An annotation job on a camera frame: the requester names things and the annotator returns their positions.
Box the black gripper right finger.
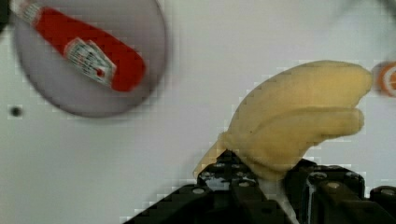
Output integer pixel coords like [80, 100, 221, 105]
[284, 160, 396, 224]

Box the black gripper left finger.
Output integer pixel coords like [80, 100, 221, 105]
[123, 150, 290, 224]

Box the yellow plush peeled banana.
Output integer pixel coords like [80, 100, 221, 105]
[193, 61, 373, 181]

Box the orange slice toy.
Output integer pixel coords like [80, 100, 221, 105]
[376, 62, 396, 97]

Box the grey round plate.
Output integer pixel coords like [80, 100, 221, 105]
[9, 0, 167, 118]

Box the red plush ketchup bottle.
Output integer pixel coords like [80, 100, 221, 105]
[9, 0, 146, 92]

